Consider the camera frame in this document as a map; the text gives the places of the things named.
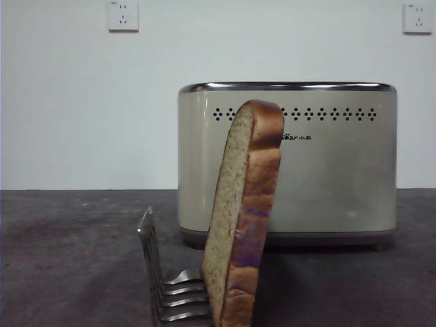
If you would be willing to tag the brown-crusted bread slice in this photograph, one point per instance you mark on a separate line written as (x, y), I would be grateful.
(245, 211)

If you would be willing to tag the stainless steel toast rack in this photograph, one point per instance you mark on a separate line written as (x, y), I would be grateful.
(153, 259)

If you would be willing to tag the cream toaster with chrome top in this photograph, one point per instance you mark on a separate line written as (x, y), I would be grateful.
(334, 177)

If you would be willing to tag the white wall socket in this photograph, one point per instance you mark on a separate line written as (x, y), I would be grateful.
(123, 16)
(417, 18)

